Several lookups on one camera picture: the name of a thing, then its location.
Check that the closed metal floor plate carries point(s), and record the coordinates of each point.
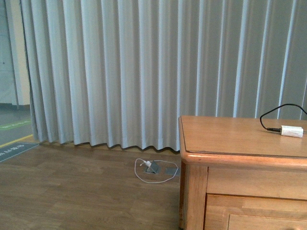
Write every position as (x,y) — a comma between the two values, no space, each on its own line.
(172,171)

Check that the light grey pleated curtain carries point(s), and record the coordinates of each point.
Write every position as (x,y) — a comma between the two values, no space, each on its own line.
(121,72)

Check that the wooden side table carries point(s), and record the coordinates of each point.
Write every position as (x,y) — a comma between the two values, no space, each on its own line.
(236,157)

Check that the wooden table drawer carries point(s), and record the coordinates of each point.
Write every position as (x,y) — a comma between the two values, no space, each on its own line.
(229,212)

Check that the white adapter box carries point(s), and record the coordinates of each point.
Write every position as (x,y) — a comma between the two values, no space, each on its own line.
(292,131)

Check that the open metal floor socket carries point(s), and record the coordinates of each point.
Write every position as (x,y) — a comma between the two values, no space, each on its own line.
(155,168)

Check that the white plug adapter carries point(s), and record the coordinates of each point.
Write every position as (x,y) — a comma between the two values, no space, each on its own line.
(147,163)

